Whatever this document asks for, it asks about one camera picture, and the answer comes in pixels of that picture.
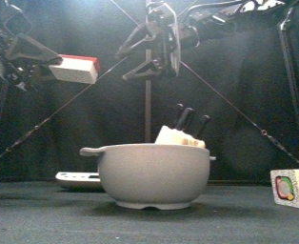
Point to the salmon sushi white red block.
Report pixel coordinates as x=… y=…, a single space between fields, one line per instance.
x=76 y=70

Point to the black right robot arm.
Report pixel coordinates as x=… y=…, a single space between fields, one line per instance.
x=231 y=16

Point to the white toy sushi piece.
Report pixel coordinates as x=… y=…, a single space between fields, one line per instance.
x=175 y=138

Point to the white sushi roll block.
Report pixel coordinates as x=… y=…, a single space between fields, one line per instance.
x=292 y=189

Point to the grey toy cooking pot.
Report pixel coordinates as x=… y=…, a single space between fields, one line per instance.
x=155 y=176

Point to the white plastic tray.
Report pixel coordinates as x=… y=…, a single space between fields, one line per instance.
x=76 y=181

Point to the vertical metal frame pole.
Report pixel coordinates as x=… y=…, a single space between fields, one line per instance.
x=148 y=108

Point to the black side frame post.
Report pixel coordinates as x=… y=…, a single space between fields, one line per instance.
x=288 y=63

